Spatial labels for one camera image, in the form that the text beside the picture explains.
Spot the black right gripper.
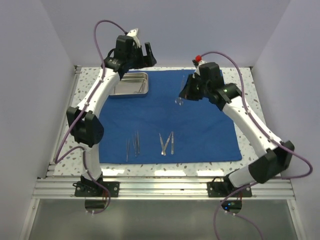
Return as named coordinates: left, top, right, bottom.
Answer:
left=179, top=74, right=210, bottom=102

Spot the stainless steel instrument tray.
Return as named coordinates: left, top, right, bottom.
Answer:
left=109, top=72, right=149, bottom=98

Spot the blue surgical drape cloth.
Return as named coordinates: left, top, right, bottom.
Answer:
left=99, top=70, right=242, bottom=164

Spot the steel scalpel handle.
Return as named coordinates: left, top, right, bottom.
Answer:
left=159, top=133, right=166, bottom=156
left=170, top=131, right=174, bottom=155
left=163, top=133, right=171, bottom=153

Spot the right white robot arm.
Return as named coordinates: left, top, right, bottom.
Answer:
left=179, top=60, right=295, bottom=197

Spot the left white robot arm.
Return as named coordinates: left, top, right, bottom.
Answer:
left=66, top=29, right=157, bottom=197

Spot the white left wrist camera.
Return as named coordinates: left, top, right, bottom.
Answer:
left=126, top=28, right=141, bottom=47

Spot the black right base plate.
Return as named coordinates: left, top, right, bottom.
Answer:
left=206, top=176, right=253, bottom=198

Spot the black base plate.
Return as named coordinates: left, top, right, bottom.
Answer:
left=206, top=176, right=253, bottom=198
left=72, top=181, right=120, bottom=198

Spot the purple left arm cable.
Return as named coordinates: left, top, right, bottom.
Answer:
left=53, top=20, right=128, bottom=215

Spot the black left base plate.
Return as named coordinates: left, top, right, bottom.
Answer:
left=72, top=181, right=120, bottom=198

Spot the aluminium front rail frame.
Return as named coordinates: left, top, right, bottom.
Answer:
left=31, top=177, right=296, bottom=200

